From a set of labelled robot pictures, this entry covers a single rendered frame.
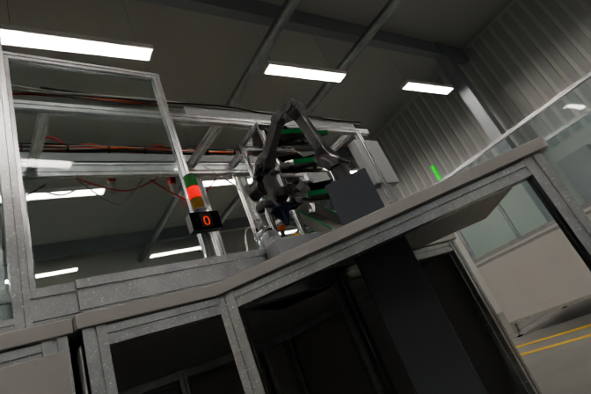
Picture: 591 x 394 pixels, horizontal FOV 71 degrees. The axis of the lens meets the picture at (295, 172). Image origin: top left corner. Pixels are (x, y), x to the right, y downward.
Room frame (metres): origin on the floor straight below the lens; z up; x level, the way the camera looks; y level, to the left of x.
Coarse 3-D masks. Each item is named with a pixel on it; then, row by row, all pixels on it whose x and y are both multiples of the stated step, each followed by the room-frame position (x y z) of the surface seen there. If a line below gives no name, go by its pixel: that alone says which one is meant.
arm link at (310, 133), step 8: (296, 104) 1.28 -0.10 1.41; (288, 112) 1.29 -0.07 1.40; (296, 112) 1.28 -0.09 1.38; (304, 112) 1.31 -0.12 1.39; (296, 120) 1.30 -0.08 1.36; (304, 120) 1.29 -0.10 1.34; (304, 128) 1.29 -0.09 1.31; (312, 128) 1.29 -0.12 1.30; (312, 136) 1.28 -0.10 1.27; (320, 136) 1.31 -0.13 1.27; (312, 144) 1.29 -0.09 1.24; (320, 144) 1.28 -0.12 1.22; (320, 152) 1.27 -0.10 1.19; (328, 152) 1.26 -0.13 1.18
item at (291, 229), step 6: (324, 204) 2.63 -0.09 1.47; (330, 204) 2.67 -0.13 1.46; (300, 210) 2.61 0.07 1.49; (306, 210) 2.57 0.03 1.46; (294, 222) 2.68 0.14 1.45; (288, 228) 2.73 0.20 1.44; (294, 228) 2.70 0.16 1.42; (306, 228) 2.62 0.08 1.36; (288, 234) 2.75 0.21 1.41; (300, 234) 2.67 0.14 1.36
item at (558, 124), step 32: (576, 96) 3.95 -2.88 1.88; (544, 128) 4.26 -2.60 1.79; (576, 128) 4.08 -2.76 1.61; (480, 160) 4.83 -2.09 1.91; (576, 160) 4.22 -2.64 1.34; (512, 192) 4.75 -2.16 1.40; (576, 192) 4.35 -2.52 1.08; (480, 224) 5.16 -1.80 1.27; (512, 224) 4.91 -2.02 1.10; (480, 256) 5.32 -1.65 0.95
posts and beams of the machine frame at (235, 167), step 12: (180, 120) 1.95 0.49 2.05; (192, 120) 2.00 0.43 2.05; (204, 120) 2.05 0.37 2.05; (216, 120) 2.11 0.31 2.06; (228, 120) 2.17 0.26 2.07; (240, 120) 2.24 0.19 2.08; (252, 120) 2.31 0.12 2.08; (264, 120) 2.38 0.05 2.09; (216, 132) 2.21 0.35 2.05; (336, 132) 2.89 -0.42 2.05; (348, 132) 2.97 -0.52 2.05; (360, 132) 3.07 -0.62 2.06; (204, 144) 2.28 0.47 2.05; (336, 144) 3.14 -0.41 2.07; (192, 156) 2.41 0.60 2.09; (240, 156) 2.62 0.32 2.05; (372, 156) 3.07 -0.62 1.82; (192, 168) 2.50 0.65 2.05; (204, 168) 2.56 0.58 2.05; (216, 168) 2.63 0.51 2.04; (228, 168) 2.70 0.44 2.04; (240, 168) 2.78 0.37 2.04; (384, 180) 3.06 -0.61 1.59; (384, 192) 3.06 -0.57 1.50
